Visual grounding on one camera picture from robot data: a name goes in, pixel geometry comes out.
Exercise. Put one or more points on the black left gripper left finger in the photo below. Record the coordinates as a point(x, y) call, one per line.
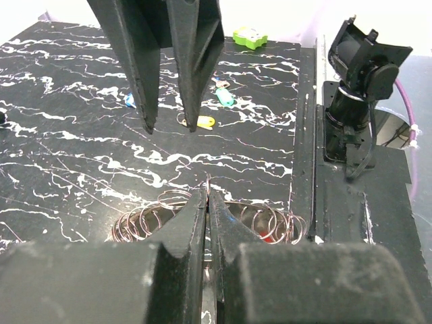
point(157, 280)

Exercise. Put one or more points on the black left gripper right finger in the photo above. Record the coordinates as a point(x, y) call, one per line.
point(256, 282)

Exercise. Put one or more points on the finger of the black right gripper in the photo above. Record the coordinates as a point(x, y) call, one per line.
point(198, 39)
point(133, 42)

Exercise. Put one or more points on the red tag key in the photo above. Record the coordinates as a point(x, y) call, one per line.
point(266, 236)

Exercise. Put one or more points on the metal key ring disc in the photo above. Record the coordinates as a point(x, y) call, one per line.
point(142, 222)

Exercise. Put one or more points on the yellow tag key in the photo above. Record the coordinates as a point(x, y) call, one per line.
point(204, 122)

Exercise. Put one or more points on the green toy block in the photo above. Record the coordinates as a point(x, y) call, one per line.
point(249, 37)

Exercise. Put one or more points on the blue tag key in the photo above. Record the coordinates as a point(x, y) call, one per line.
point(129, 101)

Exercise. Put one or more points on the green tag key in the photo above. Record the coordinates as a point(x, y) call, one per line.
point(222, 92)

